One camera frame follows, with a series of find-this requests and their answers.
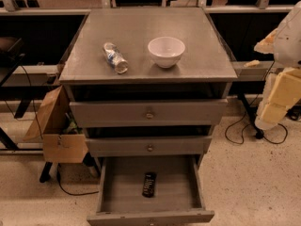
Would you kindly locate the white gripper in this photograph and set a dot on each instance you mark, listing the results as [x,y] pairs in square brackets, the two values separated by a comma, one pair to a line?
[289,42]

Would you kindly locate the black rxbar chocolate bar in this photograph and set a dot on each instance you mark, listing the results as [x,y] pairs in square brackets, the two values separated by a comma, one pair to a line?
[149,184]

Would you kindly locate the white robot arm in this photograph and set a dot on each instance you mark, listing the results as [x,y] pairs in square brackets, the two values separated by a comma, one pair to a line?
[287,42]

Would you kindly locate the grey top drawer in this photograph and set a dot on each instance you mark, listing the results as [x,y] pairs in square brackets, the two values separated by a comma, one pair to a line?
[148,113]

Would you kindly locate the grey drawer cabinet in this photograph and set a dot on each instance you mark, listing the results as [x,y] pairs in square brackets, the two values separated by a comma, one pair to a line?
[203,73]

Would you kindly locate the grey middle drawer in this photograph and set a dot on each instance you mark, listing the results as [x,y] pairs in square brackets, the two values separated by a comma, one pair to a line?
[141,146]

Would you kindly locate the grey open bottom drawer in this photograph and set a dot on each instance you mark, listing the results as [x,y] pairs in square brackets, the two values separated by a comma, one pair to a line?
[177,195]

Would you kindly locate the black table leg right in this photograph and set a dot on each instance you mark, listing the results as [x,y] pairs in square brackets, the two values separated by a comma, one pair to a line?
[251,114]

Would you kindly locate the white ceramic bowl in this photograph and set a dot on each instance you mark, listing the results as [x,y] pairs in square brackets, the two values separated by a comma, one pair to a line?
[166,51]

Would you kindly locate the clear plastic water bottle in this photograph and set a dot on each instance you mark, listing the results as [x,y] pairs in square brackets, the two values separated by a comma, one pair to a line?
[114,58]

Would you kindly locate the brown cardboard box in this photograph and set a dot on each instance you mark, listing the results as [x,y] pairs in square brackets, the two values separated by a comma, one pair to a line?
[50,125]

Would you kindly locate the yellow foam piece on rail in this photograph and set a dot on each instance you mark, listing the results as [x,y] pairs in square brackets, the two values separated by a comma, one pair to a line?
[252,63]

